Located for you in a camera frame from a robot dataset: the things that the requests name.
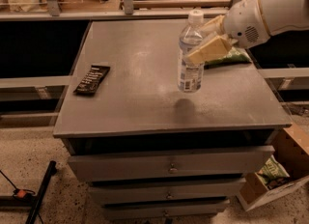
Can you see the grey drawer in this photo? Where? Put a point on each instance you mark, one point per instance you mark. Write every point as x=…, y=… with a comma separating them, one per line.
x=165, y=209
x=165, y=191
x=165, y=164

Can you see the black rxbar chocolate wrapper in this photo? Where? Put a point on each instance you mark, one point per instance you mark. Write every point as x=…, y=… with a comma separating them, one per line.
x=90, y=82

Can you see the cardboard box on floor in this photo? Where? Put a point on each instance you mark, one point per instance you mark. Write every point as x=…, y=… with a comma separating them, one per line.
x=292, y=152

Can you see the top grey drawer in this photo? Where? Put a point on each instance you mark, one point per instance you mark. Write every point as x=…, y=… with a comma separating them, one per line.
x=165, y=164

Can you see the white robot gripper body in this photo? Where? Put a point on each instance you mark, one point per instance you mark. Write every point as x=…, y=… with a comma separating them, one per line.
x=243, y=22

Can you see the clear plastic water bottle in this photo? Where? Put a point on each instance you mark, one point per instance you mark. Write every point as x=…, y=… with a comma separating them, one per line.
x=190, y=73

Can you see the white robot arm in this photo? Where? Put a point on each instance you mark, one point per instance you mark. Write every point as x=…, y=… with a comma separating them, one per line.
x=281, y=16

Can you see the grey drawer cabinet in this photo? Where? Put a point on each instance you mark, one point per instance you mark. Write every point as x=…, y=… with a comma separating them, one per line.
x=139, y=108

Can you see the bottom grey drawer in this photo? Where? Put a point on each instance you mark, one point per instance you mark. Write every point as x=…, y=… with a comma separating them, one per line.
x=165, y=209

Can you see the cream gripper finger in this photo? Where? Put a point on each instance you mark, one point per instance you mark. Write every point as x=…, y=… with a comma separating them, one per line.
x=214, y=26
x=208, y=50

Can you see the middle grey drawer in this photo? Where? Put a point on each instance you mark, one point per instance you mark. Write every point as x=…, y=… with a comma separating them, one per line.
x=165, y=191

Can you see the black stand leg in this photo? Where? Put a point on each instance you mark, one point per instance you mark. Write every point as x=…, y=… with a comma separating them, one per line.
x=27, y=199

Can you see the green chip bag in box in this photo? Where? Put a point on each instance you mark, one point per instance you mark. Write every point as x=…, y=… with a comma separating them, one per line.
x=273, y=174

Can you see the green snack bag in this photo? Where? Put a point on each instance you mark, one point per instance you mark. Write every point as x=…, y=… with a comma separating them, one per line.
x=234, y=56

